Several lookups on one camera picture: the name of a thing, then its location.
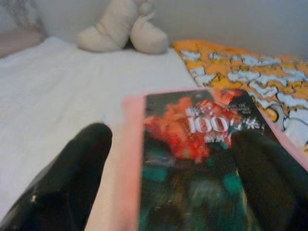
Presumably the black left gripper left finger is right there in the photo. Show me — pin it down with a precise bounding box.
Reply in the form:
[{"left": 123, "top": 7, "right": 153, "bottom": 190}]
[{"left": 0, "top": 122, "right": 113, "bottom": 231}]

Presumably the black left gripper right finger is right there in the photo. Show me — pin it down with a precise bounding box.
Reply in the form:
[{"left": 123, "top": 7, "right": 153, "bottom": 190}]
[{"left": 231, "top": 130, "right": 308, "bottom": 231}]

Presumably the pink-edged dark cover book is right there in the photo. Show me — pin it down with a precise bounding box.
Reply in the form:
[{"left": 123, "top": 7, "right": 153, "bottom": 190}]
[{"left": 123, "top": 88, "right": 308, "bottom": 231}]

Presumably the white quilted bed sheet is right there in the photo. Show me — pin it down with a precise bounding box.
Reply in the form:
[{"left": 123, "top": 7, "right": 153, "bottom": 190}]
[{"left": 0, "top": 36, "right": 200, "bottom": 217}]

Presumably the orange cartoon print blanket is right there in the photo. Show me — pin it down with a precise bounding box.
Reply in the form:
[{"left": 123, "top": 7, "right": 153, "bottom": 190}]
[{"left": 172, "top": 39, "right": 308, "bottom": 151}]

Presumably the cream plush toy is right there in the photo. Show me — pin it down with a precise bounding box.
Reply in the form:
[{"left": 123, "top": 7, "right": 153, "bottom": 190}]
[{"left": 77, "top": 0, "right": 169, "bottom": 53}]

